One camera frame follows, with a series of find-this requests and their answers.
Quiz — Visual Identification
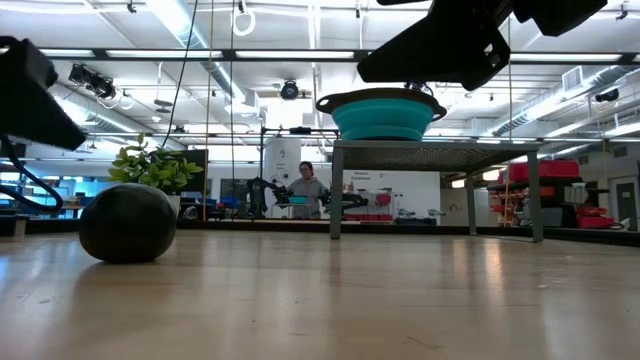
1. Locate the parts bin rack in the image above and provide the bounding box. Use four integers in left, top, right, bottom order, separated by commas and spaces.
487, 159, 619, 231

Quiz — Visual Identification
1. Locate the dark green watermelon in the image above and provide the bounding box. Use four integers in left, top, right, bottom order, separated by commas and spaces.
78, 182, 177, 265

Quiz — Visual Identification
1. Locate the grey perforated metal shelf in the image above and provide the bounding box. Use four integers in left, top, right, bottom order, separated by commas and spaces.
329, 139, 545, 244

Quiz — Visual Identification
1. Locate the blue collapsible bowl grey rim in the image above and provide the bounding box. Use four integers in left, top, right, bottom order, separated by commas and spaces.
315, 87, 448, 142

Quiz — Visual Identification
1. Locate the white hanging cable loop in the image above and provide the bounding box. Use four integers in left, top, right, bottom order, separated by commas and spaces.
231, 0, 257, 38

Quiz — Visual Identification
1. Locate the black overhead frame bar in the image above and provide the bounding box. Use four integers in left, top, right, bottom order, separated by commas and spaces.
0, 47, 640, 65

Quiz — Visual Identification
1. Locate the black hanging cable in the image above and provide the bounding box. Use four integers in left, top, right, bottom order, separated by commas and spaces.
162, 0, 200, 149

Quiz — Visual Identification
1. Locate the potted green plant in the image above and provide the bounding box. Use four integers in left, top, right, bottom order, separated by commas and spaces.
107, 132, 205, 217

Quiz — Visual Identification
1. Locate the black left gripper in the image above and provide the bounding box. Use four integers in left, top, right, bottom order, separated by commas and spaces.
0, 35, 89, 152

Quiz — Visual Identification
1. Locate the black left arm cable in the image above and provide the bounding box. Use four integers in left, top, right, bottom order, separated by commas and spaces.
0, 134, 65, 214

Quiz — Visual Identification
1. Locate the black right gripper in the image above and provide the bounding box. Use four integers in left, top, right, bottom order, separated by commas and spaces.
357, 0, 609, 93

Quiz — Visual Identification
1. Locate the grey door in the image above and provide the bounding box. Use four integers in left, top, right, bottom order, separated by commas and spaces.
614, 182, 639, 231

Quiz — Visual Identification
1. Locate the black ceiling spotlight cluster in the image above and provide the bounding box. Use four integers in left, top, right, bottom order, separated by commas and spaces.
68, 63, 117, 100

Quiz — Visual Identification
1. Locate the black table frame rail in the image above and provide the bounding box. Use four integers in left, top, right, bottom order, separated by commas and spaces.
0, 217, 640, 247

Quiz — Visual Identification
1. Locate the person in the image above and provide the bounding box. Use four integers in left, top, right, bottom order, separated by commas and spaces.
287, 160, 329, 220

